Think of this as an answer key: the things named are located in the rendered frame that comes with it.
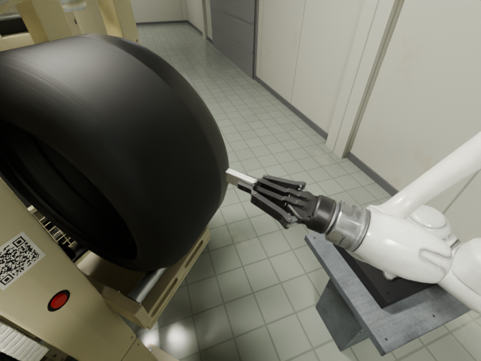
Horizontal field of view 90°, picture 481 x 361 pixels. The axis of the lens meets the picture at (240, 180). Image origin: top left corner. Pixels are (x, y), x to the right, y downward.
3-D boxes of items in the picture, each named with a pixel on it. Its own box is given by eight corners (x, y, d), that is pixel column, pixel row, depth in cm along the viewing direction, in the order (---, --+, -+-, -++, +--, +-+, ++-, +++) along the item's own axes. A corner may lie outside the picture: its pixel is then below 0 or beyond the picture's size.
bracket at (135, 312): (145, 329, 66) (135, 316, 60) (49, 273, 79) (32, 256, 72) (153, 317, 68) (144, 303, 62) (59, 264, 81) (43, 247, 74)
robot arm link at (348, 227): (368, 234, 41) (334, 220, 43) (346, 259, 48) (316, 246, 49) (371, 200, 48) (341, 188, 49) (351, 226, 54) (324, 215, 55)
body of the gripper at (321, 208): (341, 192, 49) (298, 175, 51) (334, 222, 43) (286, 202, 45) (327, 215, 54) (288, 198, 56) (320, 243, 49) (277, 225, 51)
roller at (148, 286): (122, 301, 68) (136, 310, 68) (124, 298, 65) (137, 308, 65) (191, 215, 92) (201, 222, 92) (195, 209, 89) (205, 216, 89)
